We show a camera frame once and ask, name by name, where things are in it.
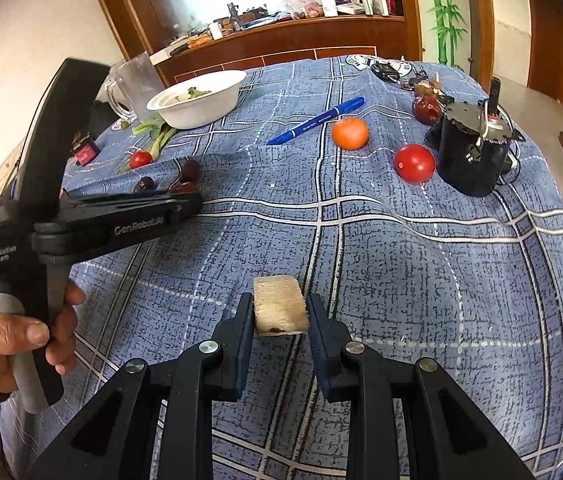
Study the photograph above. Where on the blue marker pen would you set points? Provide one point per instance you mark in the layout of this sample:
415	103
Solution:
335	112

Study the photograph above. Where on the brown wooden door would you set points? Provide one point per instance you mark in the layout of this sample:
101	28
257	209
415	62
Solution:
546	54

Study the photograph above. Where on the red jujube far right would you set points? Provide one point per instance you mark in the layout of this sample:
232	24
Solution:
426	109

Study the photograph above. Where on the black sofa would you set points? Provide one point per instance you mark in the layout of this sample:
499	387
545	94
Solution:
101	118

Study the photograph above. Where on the wooden counter cabinet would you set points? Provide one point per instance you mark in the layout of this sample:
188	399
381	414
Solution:
136	28

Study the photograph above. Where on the clear plastic pitcher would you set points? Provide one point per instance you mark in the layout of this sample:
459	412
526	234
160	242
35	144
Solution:
131	85

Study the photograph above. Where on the far orange tangerine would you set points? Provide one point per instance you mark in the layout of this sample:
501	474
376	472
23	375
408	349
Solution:
350	134

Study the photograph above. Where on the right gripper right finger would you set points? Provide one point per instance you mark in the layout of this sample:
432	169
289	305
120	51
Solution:
447	435

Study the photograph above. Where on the white bowl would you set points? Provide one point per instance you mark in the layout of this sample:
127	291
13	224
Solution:
199	101

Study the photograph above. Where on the key bunch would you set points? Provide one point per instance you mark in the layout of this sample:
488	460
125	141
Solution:
405	75

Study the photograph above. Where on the dark wrinkled date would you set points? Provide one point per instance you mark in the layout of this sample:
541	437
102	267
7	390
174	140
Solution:
145	184

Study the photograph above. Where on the red tomato near greens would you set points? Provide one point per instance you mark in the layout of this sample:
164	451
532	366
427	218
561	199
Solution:
140	159

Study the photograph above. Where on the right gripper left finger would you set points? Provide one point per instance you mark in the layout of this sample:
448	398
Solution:
155	420

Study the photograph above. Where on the person's left hand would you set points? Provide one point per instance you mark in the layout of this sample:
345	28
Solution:
21	334

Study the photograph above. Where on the black cylindrical motor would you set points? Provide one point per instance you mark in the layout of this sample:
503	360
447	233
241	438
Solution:
473	143

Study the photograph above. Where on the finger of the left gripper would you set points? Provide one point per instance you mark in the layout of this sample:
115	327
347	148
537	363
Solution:
129	199

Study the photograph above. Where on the large red jujube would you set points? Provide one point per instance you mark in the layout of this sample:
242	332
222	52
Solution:
183	187

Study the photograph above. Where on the dark jar pink label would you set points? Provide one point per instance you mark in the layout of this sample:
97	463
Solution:
84	148

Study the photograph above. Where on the beige yam chunk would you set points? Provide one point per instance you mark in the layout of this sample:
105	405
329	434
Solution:
279	306

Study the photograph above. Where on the dark jujube behind large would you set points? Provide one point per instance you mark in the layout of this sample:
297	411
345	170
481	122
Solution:
190	172

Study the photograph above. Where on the red tomato right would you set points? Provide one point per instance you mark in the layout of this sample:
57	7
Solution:
414	163

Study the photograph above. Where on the green leafy vegetable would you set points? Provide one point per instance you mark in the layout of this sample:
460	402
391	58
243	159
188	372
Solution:
159	129

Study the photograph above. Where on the blue plaid tablecloth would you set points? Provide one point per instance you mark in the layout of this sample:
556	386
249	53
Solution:
412	269

